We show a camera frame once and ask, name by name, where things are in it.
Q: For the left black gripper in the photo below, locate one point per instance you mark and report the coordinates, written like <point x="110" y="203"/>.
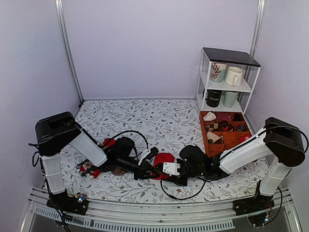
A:
<point x="141" y="174"/>

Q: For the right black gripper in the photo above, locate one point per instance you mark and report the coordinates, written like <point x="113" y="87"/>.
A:
<point x="173" y="180"/>

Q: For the red and beige sock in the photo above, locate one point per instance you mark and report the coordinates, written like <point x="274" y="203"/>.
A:
<point x="159" y="161"/>

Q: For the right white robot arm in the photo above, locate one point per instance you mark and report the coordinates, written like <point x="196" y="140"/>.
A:
<point x="278" y="138"/>

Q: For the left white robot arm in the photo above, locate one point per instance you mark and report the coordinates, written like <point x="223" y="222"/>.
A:
<point x="59" y="131"/>

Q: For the beige brown rolled sock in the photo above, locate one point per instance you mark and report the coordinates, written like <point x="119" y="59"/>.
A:
<point x="214" y="138"/>

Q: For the orange divided organizer tray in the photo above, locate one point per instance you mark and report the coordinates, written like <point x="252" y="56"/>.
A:
<point x="231" y="137"/>

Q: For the white rolled sock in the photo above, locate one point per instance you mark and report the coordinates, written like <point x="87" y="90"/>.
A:
<point x="210" y="116"/>

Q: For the brown patterned rolled sock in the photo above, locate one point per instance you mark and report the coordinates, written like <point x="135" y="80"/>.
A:
<point x="217" y="126"/>

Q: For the red snowflake rolled sock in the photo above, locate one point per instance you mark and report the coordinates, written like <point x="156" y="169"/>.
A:
<point x="244" y="138"/>

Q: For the dark maroon rolled sock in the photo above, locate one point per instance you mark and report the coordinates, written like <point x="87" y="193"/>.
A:
<point x="223" y="116"/>

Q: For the black striped rolled sock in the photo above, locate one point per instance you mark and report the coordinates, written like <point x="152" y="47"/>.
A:
<point x="241" y="128"/>

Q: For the black mug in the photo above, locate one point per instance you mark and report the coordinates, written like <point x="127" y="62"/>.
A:
<point x="213" y="98"/>

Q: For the pale green mug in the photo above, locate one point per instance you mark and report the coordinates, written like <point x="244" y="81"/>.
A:
<point x="229" y="98"/>

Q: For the white metal shelf rack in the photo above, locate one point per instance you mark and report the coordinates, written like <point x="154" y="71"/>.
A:
<point x="251" y="69"/>

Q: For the coral pattern mug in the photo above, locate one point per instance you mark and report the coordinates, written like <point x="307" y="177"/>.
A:
<point x="218" y="71"/>

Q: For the white ribbed mug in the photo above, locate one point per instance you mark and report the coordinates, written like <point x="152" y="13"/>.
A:
<point x="234" y="76"/>

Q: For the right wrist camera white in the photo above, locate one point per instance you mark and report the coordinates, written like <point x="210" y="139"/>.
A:
<point x="171" y="168"/>

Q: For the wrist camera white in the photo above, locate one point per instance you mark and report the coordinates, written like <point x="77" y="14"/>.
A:
<point x="148" y="154"/>
<point x="171" y="168"/>

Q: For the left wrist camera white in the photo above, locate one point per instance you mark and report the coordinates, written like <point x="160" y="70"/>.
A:
<point x="148" y="154"/>

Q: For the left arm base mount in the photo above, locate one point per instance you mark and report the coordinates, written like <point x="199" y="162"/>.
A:
<point x="71" y="204"/>

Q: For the aluminium front rail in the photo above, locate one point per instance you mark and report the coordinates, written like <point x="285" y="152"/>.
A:
<point x="139" y="210"/>

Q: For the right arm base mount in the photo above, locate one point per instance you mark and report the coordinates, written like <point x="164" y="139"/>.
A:
<point x="254" y="204"/>

